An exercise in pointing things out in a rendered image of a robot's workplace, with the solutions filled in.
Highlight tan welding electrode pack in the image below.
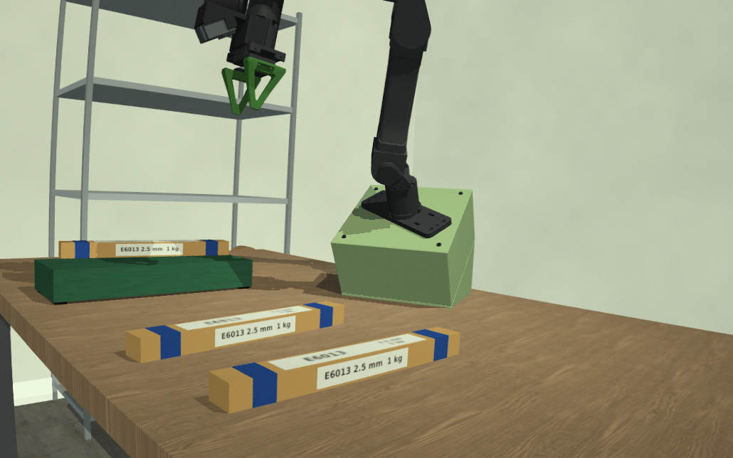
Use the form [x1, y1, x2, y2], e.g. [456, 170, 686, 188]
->
[209, 327, 460, 413]
[58, 240, 229, 259]
[125, 301, 344, 363]

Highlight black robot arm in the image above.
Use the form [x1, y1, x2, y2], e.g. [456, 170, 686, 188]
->
[194, 0, 452, 238]

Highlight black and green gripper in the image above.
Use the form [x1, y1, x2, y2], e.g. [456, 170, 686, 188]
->
[221, 19, 286, 115]

